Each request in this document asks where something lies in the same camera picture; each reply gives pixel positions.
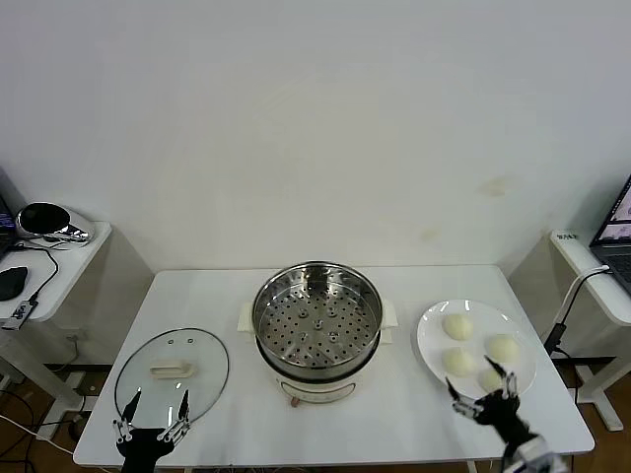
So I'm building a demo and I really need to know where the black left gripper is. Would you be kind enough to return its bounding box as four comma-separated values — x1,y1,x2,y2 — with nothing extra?
111,385,193,473

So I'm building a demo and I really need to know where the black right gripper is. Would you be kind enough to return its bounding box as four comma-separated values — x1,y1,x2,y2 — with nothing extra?
445,354,542,448

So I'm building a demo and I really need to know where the white steamed baozi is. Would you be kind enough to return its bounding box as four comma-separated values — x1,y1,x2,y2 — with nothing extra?
485,333,522,365
441,347,477,378
477,367,505,394
442,312,475,342

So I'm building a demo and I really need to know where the round glass pot lid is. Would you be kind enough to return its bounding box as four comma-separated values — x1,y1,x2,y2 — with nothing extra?
113,326,231,434

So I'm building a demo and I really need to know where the stainless steel steamer basket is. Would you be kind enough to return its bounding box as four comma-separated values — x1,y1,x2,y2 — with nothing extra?
251,260,385,378

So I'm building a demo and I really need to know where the round white plate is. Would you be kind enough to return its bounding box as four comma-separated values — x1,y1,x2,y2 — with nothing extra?
416,299,538,403

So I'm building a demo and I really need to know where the white side table with label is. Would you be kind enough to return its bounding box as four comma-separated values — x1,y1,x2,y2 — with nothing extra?
549,229,631,433

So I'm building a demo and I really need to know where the white side table with mouse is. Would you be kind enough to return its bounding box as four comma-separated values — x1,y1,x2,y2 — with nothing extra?
0,221,112,439

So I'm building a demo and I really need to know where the small grey usb adapter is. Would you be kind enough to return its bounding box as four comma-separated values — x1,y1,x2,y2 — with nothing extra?
0,297,40,330

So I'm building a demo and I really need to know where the grey laptop with bright screen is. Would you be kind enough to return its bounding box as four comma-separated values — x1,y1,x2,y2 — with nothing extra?
589,174,631,292

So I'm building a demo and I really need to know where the black computer mouse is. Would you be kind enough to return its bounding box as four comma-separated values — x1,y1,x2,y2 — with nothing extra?
0,265,30,301

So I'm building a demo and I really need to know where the shiny chrome rounded device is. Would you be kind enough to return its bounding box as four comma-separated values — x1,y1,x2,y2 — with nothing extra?
15,200,98,247

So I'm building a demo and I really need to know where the dark laptop beside chrome device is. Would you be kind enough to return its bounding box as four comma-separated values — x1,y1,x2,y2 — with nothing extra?
0,167,15,262

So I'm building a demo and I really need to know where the white and black charger cable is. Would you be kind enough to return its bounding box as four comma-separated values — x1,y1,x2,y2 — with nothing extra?
543,264,613,357

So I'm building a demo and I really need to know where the white floor cable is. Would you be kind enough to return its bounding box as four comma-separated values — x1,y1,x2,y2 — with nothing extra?
0,413,75,457

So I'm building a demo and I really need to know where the black cable on side table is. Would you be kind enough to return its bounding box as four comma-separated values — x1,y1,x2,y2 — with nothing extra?
12,240,60,304

